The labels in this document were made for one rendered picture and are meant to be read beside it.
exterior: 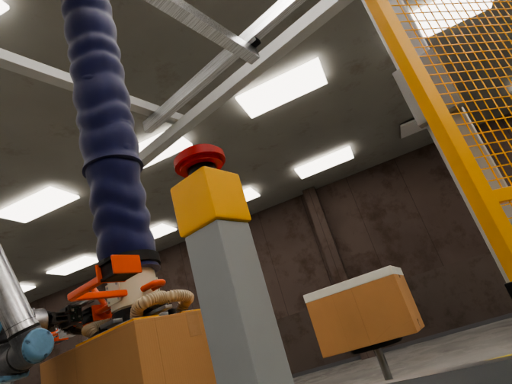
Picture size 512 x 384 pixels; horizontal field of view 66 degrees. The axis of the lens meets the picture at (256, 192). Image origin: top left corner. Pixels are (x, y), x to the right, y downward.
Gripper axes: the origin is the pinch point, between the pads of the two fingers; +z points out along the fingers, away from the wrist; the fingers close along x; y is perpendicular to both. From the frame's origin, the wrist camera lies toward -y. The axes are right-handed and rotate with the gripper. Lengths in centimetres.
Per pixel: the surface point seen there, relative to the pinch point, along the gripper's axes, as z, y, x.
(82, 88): -11, 30, 87
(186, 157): -56, 118, -5
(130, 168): 0, 38, 48
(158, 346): -15, 55, -21
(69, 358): -19.9, 16.8, -15.7
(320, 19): 180, 85, 203
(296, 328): 719, -376, -10
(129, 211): -3.4, 36.7, 29.0
